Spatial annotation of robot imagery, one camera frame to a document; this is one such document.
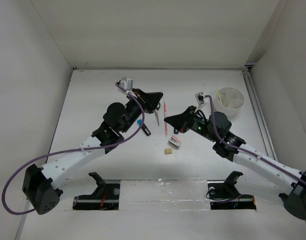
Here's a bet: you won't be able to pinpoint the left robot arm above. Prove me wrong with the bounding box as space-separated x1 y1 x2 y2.
22 88 163 215

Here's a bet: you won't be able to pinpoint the thin pink highlighter pen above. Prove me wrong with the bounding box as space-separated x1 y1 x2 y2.
163 101 168 137

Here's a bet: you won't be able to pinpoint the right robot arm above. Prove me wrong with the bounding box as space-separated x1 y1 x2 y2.
164 106 306 221

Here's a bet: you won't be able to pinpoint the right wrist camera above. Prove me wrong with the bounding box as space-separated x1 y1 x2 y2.
195 92 204 105

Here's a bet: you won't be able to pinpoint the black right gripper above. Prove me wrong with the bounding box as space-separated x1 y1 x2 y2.
164 105 217 143

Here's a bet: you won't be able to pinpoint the white round compartment container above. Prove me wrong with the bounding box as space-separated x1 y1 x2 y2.
213 87 245 117

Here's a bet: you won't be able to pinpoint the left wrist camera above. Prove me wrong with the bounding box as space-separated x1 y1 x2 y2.
119 77 133 91

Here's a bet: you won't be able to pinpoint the pink eraser in sleeve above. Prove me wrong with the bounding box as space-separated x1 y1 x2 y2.
168 135 181 150

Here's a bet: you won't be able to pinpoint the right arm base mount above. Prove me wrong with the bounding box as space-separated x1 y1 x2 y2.
205 171 257 210

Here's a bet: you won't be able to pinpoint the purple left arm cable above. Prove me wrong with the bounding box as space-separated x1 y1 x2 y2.
1 82 146 215

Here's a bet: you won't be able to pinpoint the small tan eraser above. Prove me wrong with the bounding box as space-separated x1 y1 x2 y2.
165 148 172 155

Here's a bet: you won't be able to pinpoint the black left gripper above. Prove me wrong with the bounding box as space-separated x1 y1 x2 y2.
120 88 162 134

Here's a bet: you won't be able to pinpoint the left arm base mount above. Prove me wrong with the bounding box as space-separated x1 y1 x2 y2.
72 172 121 211

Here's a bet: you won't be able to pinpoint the black handled scissors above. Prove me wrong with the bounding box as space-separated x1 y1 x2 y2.
154 110 160 126

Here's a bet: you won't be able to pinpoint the blue black thick highlighter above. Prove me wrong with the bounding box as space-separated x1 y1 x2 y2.
137 119 151 136

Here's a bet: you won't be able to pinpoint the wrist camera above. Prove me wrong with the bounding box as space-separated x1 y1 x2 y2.
119 77 133 91
195 92 204 105

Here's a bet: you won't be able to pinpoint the yellow highlighter pen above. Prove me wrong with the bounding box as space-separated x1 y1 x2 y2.
217 88 222 104

